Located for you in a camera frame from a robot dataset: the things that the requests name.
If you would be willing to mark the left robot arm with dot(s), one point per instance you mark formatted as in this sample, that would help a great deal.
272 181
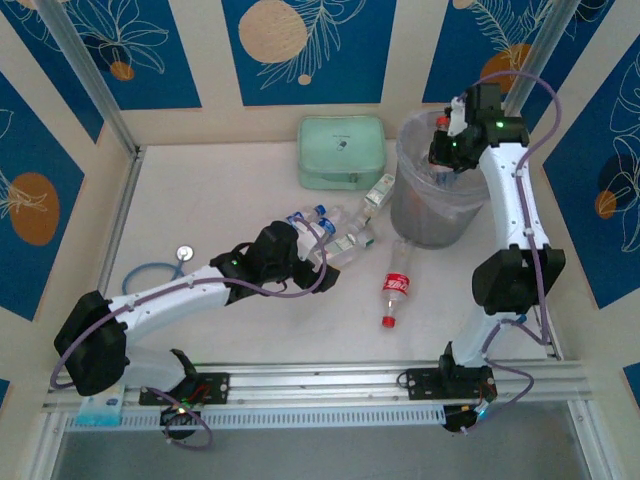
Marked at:
160 300

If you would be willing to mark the red label cola bottle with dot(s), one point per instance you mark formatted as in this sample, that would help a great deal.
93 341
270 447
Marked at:
441 122
396 285

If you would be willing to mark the light blue tissue pack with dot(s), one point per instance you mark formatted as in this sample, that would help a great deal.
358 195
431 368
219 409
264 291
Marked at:
100 412

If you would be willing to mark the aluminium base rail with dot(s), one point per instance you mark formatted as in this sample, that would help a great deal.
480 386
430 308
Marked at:
325 382

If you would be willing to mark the aluminium frame post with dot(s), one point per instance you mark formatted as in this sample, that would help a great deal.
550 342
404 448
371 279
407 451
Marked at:
545 45
85 75

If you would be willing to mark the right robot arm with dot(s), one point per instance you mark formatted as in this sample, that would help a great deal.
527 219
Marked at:
510 210

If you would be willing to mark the mint green zipper pouch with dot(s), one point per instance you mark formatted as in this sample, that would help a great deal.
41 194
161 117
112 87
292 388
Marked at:
340 150

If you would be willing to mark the small green-white carton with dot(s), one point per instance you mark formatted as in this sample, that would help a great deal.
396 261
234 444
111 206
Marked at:
379 194

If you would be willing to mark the clear plastic bottle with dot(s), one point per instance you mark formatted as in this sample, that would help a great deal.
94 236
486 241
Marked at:
357 222

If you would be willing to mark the clear bottle with green label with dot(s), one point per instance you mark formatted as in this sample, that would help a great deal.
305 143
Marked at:
352 246

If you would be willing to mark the aluminium side rail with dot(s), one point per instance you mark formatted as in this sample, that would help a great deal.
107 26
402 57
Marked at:
125 200

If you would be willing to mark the blue tube stethoscope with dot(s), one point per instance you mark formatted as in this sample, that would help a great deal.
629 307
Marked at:
185 252

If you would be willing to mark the grey mesh waste bin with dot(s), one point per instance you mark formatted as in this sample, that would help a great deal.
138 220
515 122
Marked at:
425 225

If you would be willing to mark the blue plastic object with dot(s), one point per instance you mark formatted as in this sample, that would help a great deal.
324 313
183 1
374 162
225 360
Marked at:
521 318

